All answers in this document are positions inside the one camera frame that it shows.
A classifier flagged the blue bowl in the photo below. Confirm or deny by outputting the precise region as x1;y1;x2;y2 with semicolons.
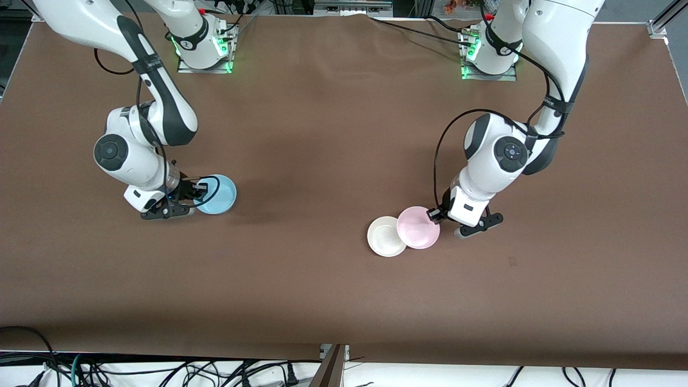
193;174;238;216

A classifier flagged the black base cable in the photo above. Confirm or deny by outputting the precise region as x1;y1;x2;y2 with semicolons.
207;0;259;44

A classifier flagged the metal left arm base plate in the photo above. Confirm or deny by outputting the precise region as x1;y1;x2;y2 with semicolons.
461;30;518;82

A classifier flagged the black looped cable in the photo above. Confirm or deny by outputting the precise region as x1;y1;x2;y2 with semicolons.
0;325;61;387

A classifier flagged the aluminium corner profile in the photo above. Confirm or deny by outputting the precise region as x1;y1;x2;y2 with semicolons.
647;0;688;39

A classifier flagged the grey metal device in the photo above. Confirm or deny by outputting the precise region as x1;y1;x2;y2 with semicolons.
314;0;393;17

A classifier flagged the pink bowl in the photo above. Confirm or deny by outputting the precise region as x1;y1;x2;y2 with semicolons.
396;206;441;250

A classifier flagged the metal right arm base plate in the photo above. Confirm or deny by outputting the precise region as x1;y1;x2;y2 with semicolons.
177;24;235;75

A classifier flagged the aluminium frame profile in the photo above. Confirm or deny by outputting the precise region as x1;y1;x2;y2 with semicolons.
310;344;350;387

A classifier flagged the long black cable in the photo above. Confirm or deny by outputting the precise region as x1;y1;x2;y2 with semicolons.
368;16;469;45

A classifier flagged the short black cable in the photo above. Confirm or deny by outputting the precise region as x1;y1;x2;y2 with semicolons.
427;15;475;34

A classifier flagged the white bowl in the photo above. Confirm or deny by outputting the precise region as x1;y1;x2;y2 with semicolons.
367;216;408;258

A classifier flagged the brown table cover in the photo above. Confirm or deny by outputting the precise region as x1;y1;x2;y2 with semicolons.
0;10;688;371

